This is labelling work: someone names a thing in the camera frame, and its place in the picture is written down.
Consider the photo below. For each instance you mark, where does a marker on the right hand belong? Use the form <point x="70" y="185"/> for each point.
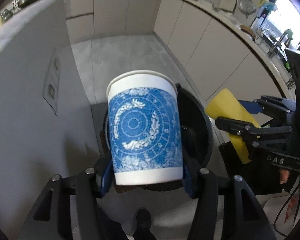
<point x="293" y="177"/>

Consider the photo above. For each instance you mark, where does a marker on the blue patterned paper cup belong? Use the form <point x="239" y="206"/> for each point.
<point x="144" y="129"/>

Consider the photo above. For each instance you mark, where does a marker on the round metal strainer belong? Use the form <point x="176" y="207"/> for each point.
<point x="246" y="7"/>

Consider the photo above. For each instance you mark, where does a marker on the yellow sponge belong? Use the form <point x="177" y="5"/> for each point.
<point x="225" y="106"/>

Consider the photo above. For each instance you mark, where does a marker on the wall power socket panel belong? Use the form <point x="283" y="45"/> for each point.
<point x="51" y="82"/>

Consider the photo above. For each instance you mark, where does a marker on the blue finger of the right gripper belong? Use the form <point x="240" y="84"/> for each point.
<point x="236" y="127"/>
<point x="253" y="107"/>

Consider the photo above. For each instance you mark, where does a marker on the chrome sink faucet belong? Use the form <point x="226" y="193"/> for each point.
<point x="286" y="37"/>

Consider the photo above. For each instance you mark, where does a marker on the black round trash bin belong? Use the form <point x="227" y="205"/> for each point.
<point x="196" y="135"/>

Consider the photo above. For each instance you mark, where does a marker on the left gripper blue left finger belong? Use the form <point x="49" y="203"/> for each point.
<point x="104" y="174"/>

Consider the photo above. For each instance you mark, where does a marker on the black shoe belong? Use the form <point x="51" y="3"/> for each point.
<point x="143" y="219"/>

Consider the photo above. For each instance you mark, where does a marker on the white cutting board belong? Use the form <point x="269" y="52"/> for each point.
<point x="227" y="5"/>

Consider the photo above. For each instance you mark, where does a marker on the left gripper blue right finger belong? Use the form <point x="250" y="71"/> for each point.
<point x="191" y="169"/>

